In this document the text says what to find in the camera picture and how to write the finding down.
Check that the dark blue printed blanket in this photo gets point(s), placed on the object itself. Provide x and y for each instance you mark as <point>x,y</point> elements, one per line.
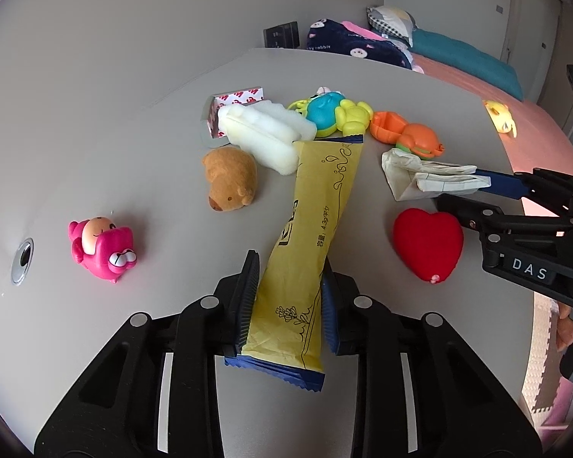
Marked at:
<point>348,45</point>

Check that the orange plastic toy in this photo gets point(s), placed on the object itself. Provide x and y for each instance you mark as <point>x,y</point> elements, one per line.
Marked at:
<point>410,136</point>

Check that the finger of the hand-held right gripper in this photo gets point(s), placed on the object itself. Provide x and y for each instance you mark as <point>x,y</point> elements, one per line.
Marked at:
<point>506,183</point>
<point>468,210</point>

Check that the red heart toy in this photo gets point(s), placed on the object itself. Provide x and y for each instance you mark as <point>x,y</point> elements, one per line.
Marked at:
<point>427,241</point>

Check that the white paper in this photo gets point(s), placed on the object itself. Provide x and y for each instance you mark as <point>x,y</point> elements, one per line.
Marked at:
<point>410,174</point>

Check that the black wall panel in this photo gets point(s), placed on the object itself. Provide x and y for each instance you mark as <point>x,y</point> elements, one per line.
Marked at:
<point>281,35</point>

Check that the bed with pink sheet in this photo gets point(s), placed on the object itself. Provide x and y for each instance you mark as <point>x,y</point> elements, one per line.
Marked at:
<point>530,124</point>

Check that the teal pillow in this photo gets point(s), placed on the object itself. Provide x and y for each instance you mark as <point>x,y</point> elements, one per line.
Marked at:
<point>463,59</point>

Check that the green and blue toy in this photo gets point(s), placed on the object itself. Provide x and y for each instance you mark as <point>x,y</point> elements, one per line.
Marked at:
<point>327,112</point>

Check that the person's right hand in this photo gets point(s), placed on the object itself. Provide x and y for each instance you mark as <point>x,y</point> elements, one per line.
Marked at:
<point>564,329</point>

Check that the yellow plush duck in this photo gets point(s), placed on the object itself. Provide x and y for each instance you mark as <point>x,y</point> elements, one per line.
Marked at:
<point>500,117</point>

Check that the white box with red print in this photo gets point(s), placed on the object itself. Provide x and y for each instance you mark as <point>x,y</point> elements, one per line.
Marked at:
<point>236,98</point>

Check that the pink cloth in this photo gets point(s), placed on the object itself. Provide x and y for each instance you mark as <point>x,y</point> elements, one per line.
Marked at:
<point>358,28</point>

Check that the colourful puzzle floor mat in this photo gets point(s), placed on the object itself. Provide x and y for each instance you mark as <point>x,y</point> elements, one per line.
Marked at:
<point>549,358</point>

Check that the yellow snack packet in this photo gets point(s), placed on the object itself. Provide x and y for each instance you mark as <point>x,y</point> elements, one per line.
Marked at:
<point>305,229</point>

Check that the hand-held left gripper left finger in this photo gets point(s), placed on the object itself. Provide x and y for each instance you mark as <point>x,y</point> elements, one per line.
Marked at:
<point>248,296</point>

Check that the white foam piece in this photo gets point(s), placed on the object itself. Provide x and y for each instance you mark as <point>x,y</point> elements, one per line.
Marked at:
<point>262,138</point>

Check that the pink plastic toy figure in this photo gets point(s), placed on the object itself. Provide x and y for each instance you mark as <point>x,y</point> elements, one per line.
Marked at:
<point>100,248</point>

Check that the checkered pillow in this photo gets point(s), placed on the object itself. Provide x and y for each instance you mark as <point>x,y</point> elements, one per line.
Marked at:
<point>394,21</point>

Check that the brown plush bear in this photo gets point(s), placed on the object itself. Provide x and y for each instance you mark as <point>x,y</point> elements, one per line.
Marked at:
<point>229,176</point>

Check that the white door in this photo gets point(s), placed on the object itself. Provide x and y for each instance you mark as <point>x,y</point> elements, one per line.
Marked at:
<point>530,14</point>

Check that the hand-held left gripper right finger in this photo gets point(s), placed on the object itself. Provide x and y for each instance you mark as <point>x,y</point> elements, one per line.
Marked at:
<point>328,315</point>

